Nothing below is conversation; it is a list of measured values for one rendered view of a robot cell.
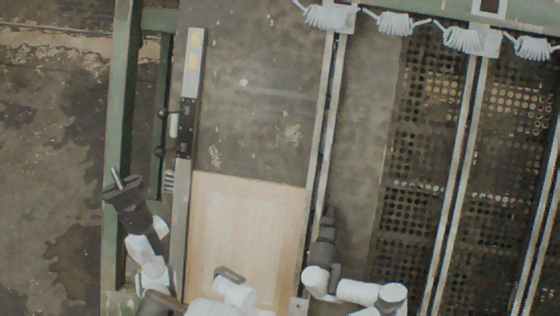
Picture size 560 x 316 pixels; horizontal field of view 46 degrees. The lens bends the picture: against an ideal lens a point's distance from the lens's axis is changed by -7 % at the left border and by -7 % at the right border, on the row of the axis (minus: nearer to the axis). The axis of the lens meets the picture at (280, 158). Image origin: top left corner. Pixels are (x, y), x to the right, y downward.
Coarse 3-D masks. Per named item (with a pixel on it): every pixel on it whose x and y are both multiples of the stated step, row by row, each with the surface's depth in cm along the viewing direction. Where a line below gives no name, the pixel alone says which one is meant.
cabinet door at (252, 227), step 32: (192, 192) 231; (224, 192) 229; (256, 192) 227; (288, 192) 226; (192, 224) 234; (224, 224) 232; (256, 224) 230; (288, 224) 228; (192, 256) 237; (224, 256) 235; (256, 256) 233; (288, 256) 231; (192, 288) 240; (256, 288) 237; (288, 288) 234
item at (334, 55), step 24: (336, 24) 190; (336, 48) 207; (336, 72) 208; (336, 96) 210; (312, 144) 215; (312, 168) 217; (312, 192) 220; (312, 216) 222; (312, 240) 223; (288, 312) 231
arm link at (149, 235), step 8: (152, 216) 195; (144, 224) 191; (152, 224) 193; (160, 224) 198; (128, 232) 193; (136, 232) 192; (144, 232) 191; (152, 232) 191; (160, 232) 198; (144, 240) 195; (152, 240) 192; (160, 240) 195; (144, 248) 196; (152, 248) 195; (160, 248) 195
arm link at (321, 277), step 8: (312, 256) 212; (320, 256) 210; (328, 256) 211; (312, 264) 211; (320, 264) 210; (328, 264) 210; (336, 264) 210; (304, 272) 207; (312, 272) 206; (320, 272) 205; (328, 272) 210; (336, 272) 209; (304, 280) 205; (312, 280) 205; (320, 280) 204; (328, 280) 210; (336, 280) 207; (312, 288) 206; (320, 288) 206; (328, 288) 207; (336, 288) 206; (320, 296) 211
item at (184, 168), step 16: (192, 48) 216; (192, 80) 219; (192, 96) 220; (176, 160) 226; (192, 160) 228; (176, 176) 228; (192, 176) 231; (176, 192) 229; (176, 208) 231; (176, 224) 232; (176, 240) 234; (176, 256) 235; (176, 272) 237
